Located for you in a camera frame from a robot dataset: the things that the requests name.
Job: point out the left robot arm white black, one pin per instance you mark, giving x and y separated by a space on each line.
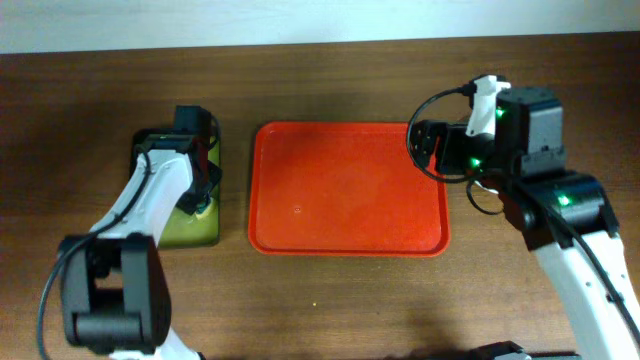
114 295

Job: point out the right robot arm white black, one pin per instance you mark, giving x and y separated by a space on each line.
564 216

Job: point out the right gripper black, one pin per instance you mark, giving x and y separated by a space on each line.
432 150

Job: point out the black tray with soapy water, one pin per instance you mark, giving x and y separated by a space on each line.
184 230

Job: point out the green yellow sponge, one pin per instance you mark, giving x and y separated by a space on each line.
205 208

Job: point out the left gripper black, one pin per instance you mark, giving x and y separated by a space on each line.
201 198

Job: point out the red plastic tray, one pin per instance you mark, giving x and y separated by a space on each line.
343 189

